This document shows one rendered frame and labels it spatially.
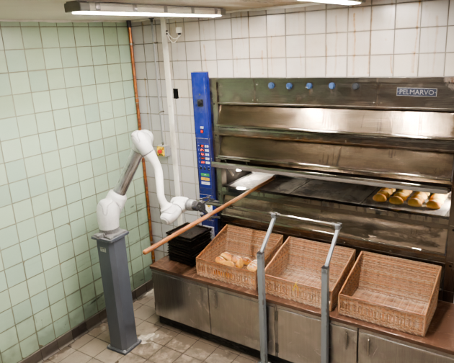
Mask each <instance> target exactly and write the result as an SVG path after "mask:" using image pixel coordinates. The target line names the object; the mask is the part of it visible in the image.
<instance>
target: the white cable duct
mask: <svg viewBox="0 0 454 363"><path fill-rule="evenodd" d="M160 20H161V36H162V45H163V54H164V70H165V79H166V95H167V104H168V112H169V128H170V137H171V146H172V162H173V170H174V187H175V195H176V197H181V195H180V186H179V169H178V160H177V144H176V135H175V126H174V109H173V100H172V83H171V74H170V65H169V49H168V40H167V35H166V33H167V32H166V17H160ZM177 220H178V226H180V225H182V224H183V221H182V214H181V215H180V216H179V217H178V219H177Z"/></svg>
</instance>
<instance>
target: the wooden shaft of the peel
mask: <svg viewBox="0 0 454 363"><path fill-rule="evenodd" d="M274 179H275V177H274V176H272V177H271V178H269V179H267V180H266V181H264V182H262V183H261V184H258V185H256V186H255V187H253V188H251V189H250V190H248V191H246V192H245V193H243V194H241V195H239V196H238V197H236V198H234V199H232V200H231V201H229V202H227V203H226V204H224V205H221V206H220V207H218V208H216V209H215V210H213V211H211V212H209V213H208V214H206V215H204V216H202V217H201V218H199V219H197V220H196V221H194V222H192V223H190V224H189V225H187V226H185V227H183V228H182V229H180V230H178V231H177V232H175V233H173V234H171V235H170V236H167V237H166V238H164V239H162V240H161V241H159V242H157V243H155V244H154V245H152V246H150V247H148V248H147V249H145V250H143V254H144V255H146V254H148V253H150V252H151V251H153V250H154V249H156V248H158V247H159V246H162V245H163V244H165V243H167V242H168V241H170V240H171V239H173V238H175V237H177V236H179V235H180V234H182V233H184V232H185V231H187V230H189V229H190V228H192V227H194V226H196V225H197V224H199V223H201V222H202V221H204V220H206V219H208V218H209V217H211V216H213V215H214V214H216V213H217V212H220V211H221V210H223V209H225V208H226V207H228V206H229V205H232V204H233V203H235V202H237V201H238V200H240V199H242V198H243V197H245V196H247V195H248V194H250V193H252V192H254V191H255V190H257V189H258V188H260V187H263V186H264V185H266V184H267V183H269V182H271V181H272V180H274Z"/></svg>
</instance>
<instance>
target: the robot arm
mask: <svg viewBox="0 0 454 363"><path fill-rule="evenodd" d="M131 140H132V142H133V144H132V151H131V152H130V155H129V156H128V159H127V161H126V163H125V166H124V168H123V170H122V172H121V174H120V177H119V179H118V180H117V183H116V185H115V188H114V189H111V190H110V191H109V192H108V194H107V196H106V198H105V199H103V200H100V201H99V203H98V205H97V222H98V226H99V232H98V233H95V234H94V237H97V239H100V238H106V239H108V240H112V239H113V238H114V237H116V236H118V235H120V234H122V233H125V232H126V230H124V229H120V225H119V219H120V213H121V212H122V210H123V208H124V205H125V202H126V200H127V196H126V192H127V190H128V187H129V186H130V183H131V182H132V179H133V177H134V175H135V173H136V171H137V169H138V166H139V164H140V162H141V160H142V158H143V157H144V158H145V159H146V160H147V162H149V163H150V165H151V166H152V167H153V170H154V173H155V179H156V193H157V198H158V201H159V204H160V206H161V216H160V221H161V222H162V223H163V224H165V225H168V224H171V223H173V222H174V221H175V220H177V219H178V217H179V216H180V215H181V214H182V213H183V212H185V211H187V210H188V211H199V212H200V216H204V215H206V214H208V212H207V210H206V209H205V204H206V203H207V202H215V203H218V202H219V201H218V200H214V199H211V198H210V196H208V197H203V198H200V199H199V202H198V201H196V200H191V199H188V198H186V197H173V198H172V200H171V202H170V203H169V202H167V201H166V199H165V196H164V178H163V171H162V167H161V164H160V162H159V160H158V158H157V155H156V153H155V150H154V149H153V147H152V143H153V134H152V133H151V132H150V131H148V130H136V131H134V132H133V133H132V134H131ZM207 198H208V200H207V201H205V202H201V201H203V200H205V199H207ZM202 212H203V213H205V214H203V213H202ZM216 218H217V219H218V218H220V217H219V216H215V215H213V216H211V217H209V218H208V220H212V219H216Z"/></svg>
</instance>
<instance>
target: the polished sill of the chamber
mask: <svg viewBox="0 0 454 363"><path fill-rule="evenodd" d="M222 190H223V191H224V192H233V193H238V194H243V193H245V192H246V191H248V190H250V188H244V187H235V186H229V185H225V186H223V187H222ZM248 195H252V196H257V197H266V198H271V199H276V200H285V201H291V202H299V203H305V204H310V205H319V206H324V207H333V208H338V209H343V210H352V211H358V212H366V213H372V214H376V215H386V216H391V217H396V218H405V219H410V220H419V221H424V222H429V223H439V224H443V225H449V217H448V216H442V215H433V214H427V213H422V212H412V211H407V210H397V209H392V208H387V207H376V206H371V205H361V204H356V203H351V202H341V201H336V200H326V199H321V198H315V197H306V196H300V195H294V194H285V193H279V192H270V191H264V190H259V189H257V190H255V191H254V192H252V193H250V194H248Z"/></svg>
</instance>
